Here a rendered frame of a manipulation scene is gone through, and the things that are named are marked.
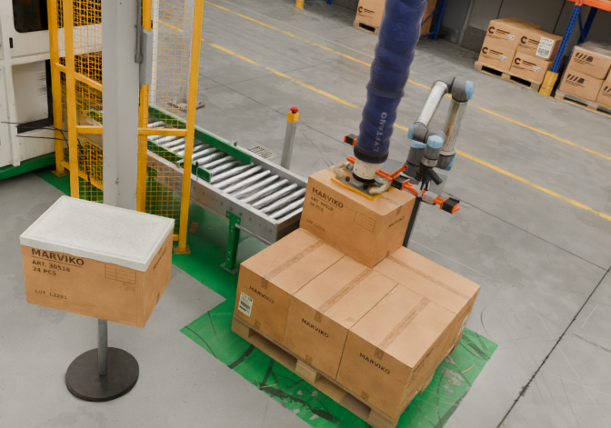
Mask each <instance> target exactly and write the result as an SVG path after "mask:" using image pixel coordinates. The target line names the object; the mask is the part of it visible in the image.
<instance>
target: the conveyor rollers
mask: <svg viewBox="0 0 611 428"><path fill-rule="evenodd" d="M148 118H152V119H148V123H149V125H148V128H153V121H154V128H159V120H158V119H156V118H154V117H153V116H151V115H150V114H149V115H148ZM164 124H166V123H164V122H162V121H160V128H166V129H171V125H164ZM147 137H148V138H149V139H151V140H153V141H155V142H157V143H158V140H159V144H161V145H163V146H164V147H166V148H168V149H169V148H170V144H171V150H172V151H174V152H176V153H178V152H179V153H178V154H180V155H182V156H185V151H184V150H185V148H184V147H180V146H185V142H177V144H176V142H171V141H176V138H177V141H185V136H166V137H165V136H164V135H148V136H147ZM172 147H173V148H172ZM210 147H211V148H210ZM207 148H208V149H207ZM203 150H204V151H203ZM181 151H182V152H181ZM200 151H201V152H200ZM218 151H220V150H218V149H216V148H214V147H213V146H211V145H209V144H206V143H204V142H202V141H200V140H198V139H196V138H194V144H193V157H192V161H194V163H195V162H196V161H198V162H199V165H201V166H203V167H204V168H206V169H208V170H209V169H212V168H214V167H216V168H214V169H212V170H209V171H211V172H212V176H213V175H215V176H214V177H212V178H211V182H209V184H215V183H217V182H220V181H222V180H224V179H226V178H228V177H230V176H232V175H235V174H238V173H241V172H243V171H244V170H247V169H249V168H251V167H253V166H254V163H253V162H251V164H244V162H242V161H240V160H238V159H236V158H234V157H233V156H231V155H227V154H226V153H224V152H222V151H220V152H218ZM195 153H196V154H195ZM214 153H215V154H214ZM207 155H208V156H207ZM225 155H226V156H225ZM204 156H205V157H204ZM223 156H225V157H223ZM202 157H203V158H202ZM220 157H222V158H220ZM199 158H201V159H199ZM218 158H220V159H218ZM196 159H198V160H196ZM216 159H217V160H216ZM235 159H236V160H235ZM214 160H215V161H214ZM232 160H234V161H232ZM211 161H213V162H211ZM230 161H232V162H230ZM209 162H211V163H209ZM227 162H229V163H227ZM207 163H208V164H207ZM226 163H227V164H226ZM202 164H204V165H202ZM221 164H223V165H221ZM240 164H242V165H240ZM219 165H221V166H219ZM238 165H239V166H238ZM217 166H218V167H217ZM235 166H237V167H236V168H233V167H235ZM231 168H233V169H231ZM228 169H231V170H228ZM226 170H228V171H226ZM223 171H226V172H224V173H222V172H223ZM261 171H262V167H261V166H260V165H259V166H256V167H254V168H252V169H250V170H247V171H245V172H243V173H241V174H238V175H235V176H233V177H231V178H229V179H226V180H224V181H223V182H220V183H218V184H215V185H214V186H215V187H216V188H218V189H220V190H221V189H223V188H225V187H227V186H229V185H231V184H234V183H236V182H239V181H241V180H243V179H245V178H247V177H249V176H251V175H253V174H256V175H254V176H252V177H250V178H248V179H245V180H244V181H242V182H240V183H238V184H234V185H232V186H230V187H228V188H226V189H224V190H222V191H224V192H226V193H227V194H231V193H233V192H235V191H238V190H240V189H242V188H244V187H246V186H248V185H250V184H253V183H255V182H257V181H259V180H261V179H264V178H266V177H268V176H269V175H270V174H271V172H270V171H269V170H266V171H264V172H262V173H260V174H257V173H259V172H261ZM220 173H221V174H220ZM216 174H219V175H216ZM279 178H280V177H279V175H278V174H275V175H273V176H270V177H268V178H266V179H265V180H263V181H261V182H259V183H257V184H253V185H251V186H249V187H247V188H246V189H244V190H242V191H239V192H237V193H235V194H232V196H233V197H235V198H236V199H240V198H242V197H244V196H246V195H248V194H251V193H252V192H254V191H257V190H259V189H261V188H263V187H265V186H267V185H269V184H271V183H273V182H275V181H277V180H279ZM207 183H208V182H207ZM287 184H288V180H287V179H283V180H281V181H279V182H277V183H275V184H272V185H270V186H268V187H267V188H265V189H263V190H261V191H259V192H257V193H255V194H251V195H249V196H248V197H246V198H244V199H242V200H240V201H242V202H244V203H246V204H250V203H252V202H253V201H255V200H257V199H259V198H261V197H263V196H265V195H267V194H270V193H272V192H273V191H275V190H277V189H279V188H281V187H283V186H285V185H287ZM295 189H297V184H295V183H293V184H290V185H289V186H287V187H285V188H283V189H281V190H279V191H277V192H275V193H274V194H271V195H269V196H268V197H266V198H264V199H262V200H260V201H258V202H256V203H254V204H251V205H250V206H252V207H254V208H255V209H256V210H257V209H259V208H261V207H263V206H264V205H266V204H269V203H271V202H273V201H274V200H276V199H278V198H280V197H282V196H284V195H285V194H288V193H290V192H292V191H294V190H295ZM305 193H306V189H305V188H302V189H300V190H298V191H296V192H294V193H292V194H290V195H288V196H286V197H285V198H283V199H281V200H279V201H277V202H275V203H273V204H270V205H269V206H267V207H266V208H264V209H262V210H260V212H262V213H264V214H270V213H271V212H273V211H274V210H276V209H278V208H280V207H282V206H283V205H285V204H288V203H290V202H292V201H293V200H295V199H296V198H298V197H300V196H302V195H304V194H305ZM304 200H305V198H304V197H303V198H301V199H299V200H297V201H296V202H294V203H292V204H290V205H289V206H287V207H285V208H283V209H281V210H279V211H278V212H276V213H274V214H271V215H269V216H270V217H272V218H274V219H276V220H277V219H279V218H281V217H283V216H284V215H286V214H289V213H290V212H292V211H294V210H295V209H297V208H298V207H300V206H302V205H304Z"/></svg>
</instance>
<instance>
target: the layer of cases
mask: <svg viewBox="0 0 611 428"><path fill-rule="evenodd" d="M480 287H481V285H479V284H476V283H474V282H472V281H470V280H468V279H466V278H465V277H463V276H461V275H459V274H456V273H454V272H452V271H450V270H448V269H446V268H445V267H443V266H442V265H440V264H437V263H435V262H433V261H431V260H429V259H427V258H425V257H424V256H422V255H420V254H417V253H415V252H413V251H411V250H409V249H407V248H405V247H404V246H401V247H400V248H398V249H397V250H395V251H394V252H392V253H391V254H390V255H388V256H387V257H386V258H384V259H383V260H381V261H380V262H378V263H377V264H375V265H373V266H372V267H370V268H369V267H367V266H365V265H364V264H361V263H360V262H358V261H357V260H356V259H354V258H352V257H350V256H349V255H347V254H345V253H343V252H341V251H340V250H338V249H336V248H335V247H334V246H332V245H331V244H328V243H327V242H325V241H323V240H322V239H320V238H318V237H317V236H315V235H313V234H311V233H309V232H308V231H307V230H305V229H304V228H302V227H300V228H298V229H297V230H295V231H293V232H292V233H291V234H289V235H287V236H285V237H284V238H282V239H280V240H279V241H277V242H276V243H274V244H272V245H270V246H268V247H267V248H266V249H264V250H263V251H261V252H259V253H258V254H256V255H254V256H252V257H251V258H249V259H247V260H246V261H244V262H242V263H241V264H240V270H239V277H238V284H237V291H236V298H235V311H234V314H236V315H237V316H239V317H240V318H242V319H243V320H245V321H246V322H248V323H250V324H251V325H253V326H254V327H255V328H256V329H258V330H260V331H261V332H263V333H265V334H266V335H268V336H269V337H271V338H272V339H274V340H275V341H277V342H278V343H280V344H282V345H283V346H284V347H285V348H287V349H288V350H290V351H291V352H293V353H295V354H296V355H298V356H299V357H301V358H302V359H304V360H305V361H307V362H308V363H310V364H312V365H313V366H314V367H315V368H317V369H318V370H320V371H321V372H323V373H325V374H326V375H328V376H329V377H331V378H332V379H334V380H336V381H337V382H339V383H341V384H342V385H343V386H344V387H346V388H347V389H349V390H350V391H352V392H353V393H355V394H357V395H358V396H360V397H361V398H363V399H364V400H366V401H367V402H369V403H371V404H372V405H373V406H374V407H376V408H377V409H379V410H380V411H382V412H383V413H385V414H387V415H388V416H390V417H391V418H393V419H395V418H396V417H397V416H398V414H399V413H400V412H401V411H402V409H403V408H404V407H405V405H406V404H407V403H408V401H409V400H410V399H411V397H412V396H413V395H414V394H415V392H416V391H417V390H418V388H419V387H420V386H421V384H422V383H423V382H424V381H425V379H426V378H427V376H428V375H429V374H430V373H431V372H432V371H433V370H434V369H435V367H436V366H437V364H438V363H439V362H440V361H441V359H442V358H443V357H444V356H445V354H446V353H447V351H448V350H449V349H450V348H451V346H452V345H453V344H454V342H455V341H456V340H457V338H458V337H459V336H460V335H461V333H462V332H463V331H464V329H465V326H466V322H467V320H468V317H469V315H470V313H471V310H472V308H473V305H474V303H475V300H476V297H477V295H478V292H479V289H480Z"/></svg>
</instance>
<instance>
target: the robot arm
mask: <svg viewBox="0 0 611 428"><path fill-rule="evenodd" d="M431 90H432V91H431V93H430V95H429V96H428V97H427V99H426V102H425V104H424V106H423V108H422V110H421V112H420V113H419V115H418V117H417V119H416V121H415V122H414V124H411V125H409V128H408V132H407V138H409V139H411V140H413V141H412V144H411V146H410V149H409V152H408V156H407V158H406V162H405V163H404V164H403V165H402V167H403V166H405V165H407V166H408V167H407V168H406V169H405V170H404V171H402V173H403V174H405V175H407V176H409V177H412V178H414V179H416V180H417V181H419V182H420V181H421V182H420V183H419V185H415V186H414V188H415V189H416V190H417V191H418V197H419V196H420V195H422V193H423V190H424V188H426V189H428V188H429V185H430V184H431V181H432V180H433V181H434V182H435V183H436V185H439V184H441V183H442V182H443V181H442V179H441V178H440V177H439V176H438V175H437V173H436V172H435V171H434V170H433V169H432V168H434V167H436V168H439V169H442V170H446V171H450V170H451V168H452V165H453V163H454V161H455V159H456V156H457V152H456V149H455V148H454V146H455V142H456V138H457V134H458V131H459V128H460V125H461V122H462V119H463V116H464V112H465V109H466V104H467V101H468V100H470V99H471V98H472V95H473V92H474V83H473V82H470V81H468V80H465V79H461V78H458V77H454V76H443V77H440V78H438V79H436V80H435V81H434V82H433V84H432V86H431ZM446 94H451V95H452V98H451V101H450V105H449V107H448V111H447V115H446V120H445V123H444V127H443V130H442V131H432V130H429V129H427V127H428V126H429V124H430V122H431V120H432V118H433V116H434V114H435V112H436V109H437V107H438V106H439V104H440V102H441V100H442V98H443V96H444V95H446Z"/></svg>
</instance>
